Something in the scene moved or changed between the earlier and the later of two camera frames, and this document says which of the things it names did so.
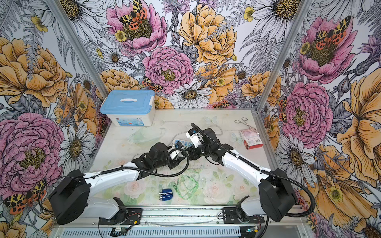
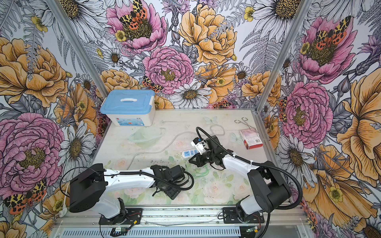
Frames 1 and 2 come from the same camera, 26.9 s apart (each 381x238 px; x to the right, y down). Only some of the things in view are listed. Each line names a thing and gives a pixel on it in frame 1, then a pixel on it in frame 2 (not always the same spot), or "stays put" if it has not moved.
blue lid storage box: x=134 y=107 stays put
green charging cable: x=178 y=188 → x=207 y=172
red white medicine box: x=250 y=138 stays put
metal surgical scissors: x=244 y=119 stays put
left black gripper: x=174 y=162 → x=171 y=193
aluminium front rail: x=189 y=222 stays put
